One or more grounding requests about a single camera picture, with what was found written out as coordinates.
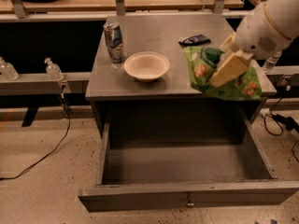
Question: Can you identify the black floor cable left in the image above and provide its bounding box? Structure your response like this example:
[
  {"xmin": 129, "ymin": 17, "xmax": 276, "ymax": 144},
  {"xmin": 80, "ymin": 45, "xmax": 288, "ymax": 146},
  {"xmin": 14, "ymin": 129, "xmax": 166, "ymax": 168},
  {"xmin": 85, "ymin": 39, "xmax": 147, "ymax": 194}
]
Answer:
[{"xmin": 0, "ymin": 91, "xmax": 71, "ymax": 181}]

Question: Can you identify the black cable plug right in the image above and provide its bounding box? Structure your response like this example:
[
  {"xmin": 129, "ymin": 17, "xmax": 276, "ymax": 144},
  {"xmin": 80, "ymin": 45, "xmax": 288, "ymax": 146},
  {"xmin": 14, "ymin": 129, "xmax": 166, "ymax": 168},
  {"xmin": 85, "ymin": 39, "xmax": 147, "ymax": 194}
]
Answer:
[{"xmin": 263, "ymin": 114, "xmax": 299, "ymax": 133}]

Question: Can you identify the green rice chip bag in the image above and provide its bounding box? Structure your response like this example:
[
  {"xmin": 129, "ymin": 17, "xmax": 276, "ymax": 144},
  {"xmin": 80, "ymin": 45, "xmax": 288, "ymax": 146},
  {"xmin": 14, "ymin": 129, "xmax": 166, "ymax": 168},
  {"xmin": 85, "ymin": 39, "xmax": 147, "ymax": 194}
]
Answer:
[{"xmin": 183, "ymin": 46, "xmax": 262, "ymax": 101}]

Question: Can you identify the clear pump bottle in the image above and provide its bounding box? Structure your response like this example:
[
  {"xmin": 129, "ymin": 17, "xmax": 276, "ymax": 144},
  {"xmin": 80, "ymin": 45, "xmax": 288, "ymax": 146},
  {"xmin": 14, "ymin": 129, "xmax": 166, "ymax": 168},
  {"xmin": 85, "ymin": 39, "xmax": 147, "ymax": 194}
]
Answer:
[{"xmin": 45, "ymin": 58, "xmax": 64, "ymax": 81}]

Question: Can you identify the small black snack packet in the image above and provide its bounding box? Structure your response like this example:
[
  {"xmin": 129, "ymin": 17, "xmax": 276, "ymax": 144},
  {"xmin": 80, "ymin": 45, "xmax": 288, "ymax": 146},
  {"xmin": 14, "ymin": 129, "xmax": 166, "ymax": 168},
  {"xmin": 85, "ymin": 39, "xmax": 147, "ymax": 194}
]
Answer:
[{"xmin": 178, "ymin": 35, "xmax": 211, "ymax": 47}]

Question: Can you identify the wooden back table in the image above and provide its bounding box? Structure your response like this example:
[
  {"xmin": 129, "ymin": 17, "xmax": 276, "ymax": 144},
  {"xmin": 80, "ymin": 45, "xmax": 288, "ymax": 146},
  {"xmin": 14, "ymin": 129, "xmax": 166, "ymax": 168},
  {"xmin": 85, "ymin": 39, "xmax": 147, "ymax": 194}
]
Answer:
[{"xmin": 23, "ymin": 0, "xmax": 216, "ymax": 13}]

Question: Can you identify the white paper bowl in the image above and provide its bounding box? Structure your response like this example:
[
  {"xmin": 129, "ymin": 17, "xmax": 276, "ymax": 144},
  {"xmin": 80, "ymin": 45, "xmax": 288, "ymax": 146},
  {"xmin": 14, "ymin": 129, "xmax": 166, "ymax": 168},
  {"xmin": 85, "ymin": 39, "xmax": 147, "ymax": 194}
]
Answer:
[{"xmin": 123, "ymin": 51, "xmax": 170, "ymax": 82}]

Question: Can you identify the clear bottle at left edge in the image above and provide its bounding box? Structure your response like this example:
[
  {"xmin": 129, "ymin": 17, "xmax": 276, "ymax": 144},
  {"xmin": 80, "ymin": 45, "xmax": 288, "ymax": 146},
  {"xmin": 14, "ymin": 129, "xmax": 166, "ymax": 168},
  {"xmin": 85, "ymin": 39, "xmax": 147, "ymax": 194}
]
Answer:
[{"xmin": 0, "ymin": 57, "xmax": 19, "ymax": 80}]

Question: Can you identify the grey metal shelf rail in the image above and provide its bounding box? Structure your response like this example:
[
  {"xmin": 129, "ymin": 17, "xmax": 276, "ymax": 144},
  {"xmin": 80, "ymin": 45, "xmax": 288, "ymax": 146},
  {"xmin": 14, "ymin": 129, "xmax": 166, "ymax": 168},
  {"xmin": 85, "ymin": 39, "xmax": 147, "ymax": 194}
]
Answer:
[{"xmin": 0, "ymin": 72, "xmax": 91, "ymax": 96}]

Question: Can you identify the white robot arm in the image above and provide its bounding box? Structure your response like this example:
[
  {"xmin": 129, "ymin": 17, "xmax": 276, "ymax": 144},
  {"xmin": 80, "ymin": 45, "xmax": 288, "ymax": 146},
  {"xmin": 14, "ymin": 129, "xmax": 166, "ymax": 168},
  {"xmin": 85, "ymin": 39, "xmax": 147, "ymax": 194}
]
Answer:
[{"xmin": 208, "ymin": 0, "xmax": 299, "ymax": 88}]

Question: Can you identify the clear bottle at right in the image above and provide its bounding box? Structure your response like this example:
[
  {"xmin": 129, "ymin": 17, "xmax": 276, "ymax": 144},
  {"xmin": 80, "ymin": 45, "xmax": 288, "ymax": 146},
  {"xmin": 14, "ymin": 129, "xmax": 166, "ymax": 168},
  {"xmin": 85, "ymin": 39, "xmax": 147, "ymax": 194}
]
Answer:
[{"xmin": 263, "ymin": 51, "xmax": 282, "ymax": 74}]

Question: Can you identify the open grey top drawer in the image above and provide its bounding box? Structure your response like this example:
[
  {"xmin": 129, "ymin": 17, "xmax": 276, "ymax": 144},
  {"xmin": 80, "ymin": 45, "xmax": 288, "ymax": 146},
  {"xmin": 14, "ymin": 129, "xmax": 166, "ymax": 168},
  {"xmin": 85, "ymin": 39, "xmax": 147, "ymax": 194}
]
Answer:
[{"xmin": 78, "ymin": 107, "xmax": 299, "ymax": 212}]

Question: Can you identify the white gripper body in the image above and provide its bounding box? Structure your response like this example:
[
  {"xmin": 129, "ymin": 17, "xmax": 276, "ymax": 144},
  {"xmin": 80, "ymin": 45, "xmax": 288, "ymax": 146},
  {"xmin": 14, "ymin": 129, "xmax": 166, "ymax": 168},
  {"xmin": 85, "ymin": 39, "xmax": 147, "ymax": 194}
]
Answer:
[{"xmin": 235, "ymin": 19, "xmax": 282, "ymax": 60}]

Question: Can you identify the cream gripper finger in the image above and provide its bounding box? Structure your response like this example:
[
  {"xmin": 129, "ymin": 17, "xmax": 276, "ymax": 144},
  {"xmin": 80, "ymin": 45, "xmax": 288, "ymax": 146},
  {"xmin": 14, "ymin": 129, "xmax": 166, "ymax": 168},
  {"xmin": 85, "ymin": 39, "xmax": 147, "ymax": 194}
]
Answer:
[
  {"xmin": 208, "ymin": 50, "xmax": 253, "ymax": 88},
  {"xmin": 220, "ymin": 33, "xmax": 237, "ymax": 52}
]

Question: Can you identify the crushed silver blue can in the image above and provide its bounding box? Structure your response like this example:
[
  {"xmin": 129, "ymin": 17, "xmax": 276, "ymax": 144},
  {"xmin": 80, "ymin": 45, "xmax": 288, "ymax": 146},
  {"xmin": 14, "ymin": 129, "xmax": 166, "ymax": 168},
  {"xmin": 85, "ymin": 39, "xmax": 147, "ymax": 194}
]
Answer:
[{"xmin": 103, "ymin": 21, "xmax": 124, "ymax": 63}]

